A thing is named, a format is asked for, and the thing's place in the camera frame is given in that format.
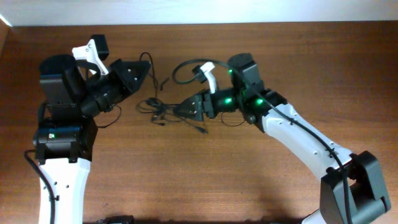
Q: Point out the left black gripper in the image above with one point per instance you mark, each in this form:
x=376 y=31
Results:
x=120 y=78

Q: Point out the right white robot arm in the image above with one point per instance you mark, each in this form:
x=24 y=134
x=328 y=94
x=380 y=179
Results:
x=352 y=186

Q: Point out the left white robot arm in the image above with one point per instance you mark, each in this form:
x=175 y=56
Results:
x=75 y=93

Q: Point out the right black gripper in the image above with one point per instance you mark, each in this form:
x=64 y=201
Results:
x=206 y=104

